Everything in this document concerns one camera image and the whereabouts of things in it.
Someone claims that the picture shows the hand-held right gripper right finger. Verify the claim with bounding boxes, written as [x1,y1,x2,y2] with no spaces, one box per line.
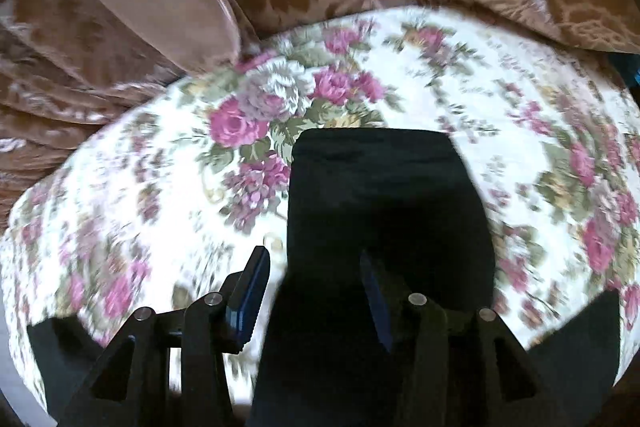
[360,251,563,427]

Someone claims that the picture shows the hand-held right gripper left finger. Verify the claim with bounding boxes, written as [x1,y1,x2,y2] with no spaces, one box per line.
[57,246,271,427]

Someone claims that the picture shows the black pants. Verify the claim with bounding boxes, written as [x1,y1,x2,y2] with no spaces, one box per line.
[25,127,622,427]

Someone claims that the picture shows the floral bed sheet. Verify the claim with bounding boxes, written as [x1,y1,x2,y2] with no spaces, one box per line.
[0,6,640,415]

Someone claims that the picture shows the small blue object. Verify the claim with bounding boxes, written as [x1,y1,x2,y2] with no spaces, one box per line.
[611,51,640,88]

